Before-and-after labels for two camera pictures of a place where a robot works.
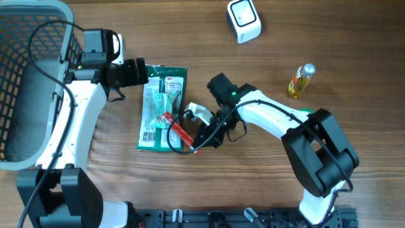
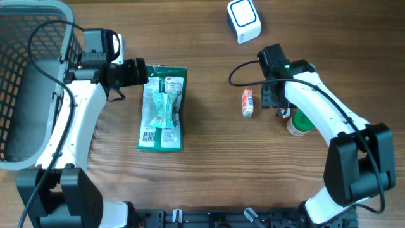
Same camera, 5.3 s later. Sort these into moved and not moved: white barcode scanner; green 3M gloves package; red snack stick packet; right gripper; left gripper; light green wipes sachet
Moved: red snack stick packet; right gripper
Not moved: white barcode scanner; green 3M gloves package; left gripper; light green wipes sachet
